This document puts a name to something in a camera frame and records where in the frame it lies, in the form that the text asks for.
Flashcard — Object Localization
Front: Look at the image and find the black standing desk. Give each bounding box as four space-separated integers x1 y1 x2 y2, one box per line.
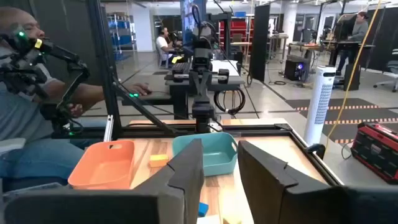
320 40 376 91

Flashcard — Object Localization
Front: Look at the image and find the black box with purple light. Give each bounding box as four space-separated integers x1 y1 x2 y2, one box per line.
284 55 311 82

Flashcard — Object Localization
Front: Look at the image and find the white tower fan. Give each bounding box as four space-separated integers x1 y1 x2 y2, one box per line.
303 65 337 146

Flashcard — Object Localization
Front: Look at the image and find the large blue block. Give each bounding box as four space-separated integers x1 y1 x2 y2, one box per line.
198 202 210 218

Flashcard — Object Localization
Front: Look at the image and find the blue storage shelf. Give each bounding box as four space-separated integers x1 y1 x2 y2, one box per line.
107 12 137 62

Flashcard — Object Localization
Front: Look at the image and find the white sheet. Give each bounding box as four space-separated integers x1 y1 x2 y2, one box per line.
211 60 240 77

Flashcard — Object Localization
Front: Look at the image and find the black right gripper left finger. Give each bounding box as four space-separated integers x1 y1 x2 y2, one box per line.
0 138 205 224

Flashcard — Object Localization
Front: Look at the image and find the red black tool case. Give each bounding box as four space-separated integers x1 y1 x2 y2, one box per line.
350 121 398 184

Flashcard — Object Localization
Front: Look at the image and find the red bin storage rack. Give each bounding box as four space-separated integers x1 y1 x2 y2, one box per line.
219 18 254 47

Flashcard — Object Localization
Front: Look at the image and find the person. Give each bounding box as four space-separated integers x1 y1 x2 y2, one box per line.
337 11 370 75
155 26 180 68
0 6 153 187

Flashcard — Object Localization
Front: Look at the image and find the black hazard striped floor mat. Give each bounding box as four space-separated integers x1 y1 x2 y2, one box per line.
285 98 398 144

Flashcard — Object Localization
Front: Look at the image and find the yellow orange block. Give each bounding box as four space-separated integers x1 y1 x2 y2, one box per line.
149 154 170 168

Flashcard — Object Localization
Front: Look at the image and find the black table clamp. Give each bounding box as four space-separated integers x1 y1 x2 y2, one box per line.
306 142 326 160

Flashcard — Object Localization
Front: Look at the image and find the office chair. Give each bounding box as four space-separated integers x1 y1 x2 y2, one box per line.
373 49 398 93

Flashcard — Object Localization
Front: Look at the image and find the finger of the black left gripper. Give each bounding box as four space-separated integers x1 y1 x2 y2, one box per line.
188 72 203 105
202 72 216 105

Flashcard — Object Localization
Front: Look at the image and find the salmon orange plastic bin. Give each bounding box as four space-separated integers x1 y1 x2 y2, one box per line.
67 139 136 190

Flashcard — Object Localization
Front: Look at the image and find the black aluminium table frame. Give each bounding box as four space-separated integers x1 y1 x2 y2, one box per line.
51 0 345 187

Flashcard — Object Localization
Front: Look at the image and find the coiled black cable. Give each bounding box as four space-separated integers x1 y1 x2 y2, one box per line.
213 88 246 116

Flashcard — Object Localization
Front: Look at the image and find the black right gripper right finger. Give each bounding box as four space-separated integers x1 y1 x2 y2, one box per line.
237 139 398 224

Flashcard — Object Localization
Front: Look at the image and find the yellow cable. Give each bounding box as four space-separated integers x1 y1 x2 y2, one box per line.
323 0 382 150

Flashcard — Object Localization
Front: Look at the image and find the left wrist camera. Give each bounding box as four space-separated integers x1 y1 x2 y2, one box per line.
192 46 214 73

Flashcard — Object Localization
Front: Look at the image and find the black partition panel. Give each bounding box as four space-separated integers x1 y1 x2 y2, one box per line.
248 3 271 82

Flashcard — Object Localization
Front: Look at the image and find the teal plastic bin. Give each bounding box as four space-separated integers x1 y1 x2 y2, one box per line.
172 132 239 177

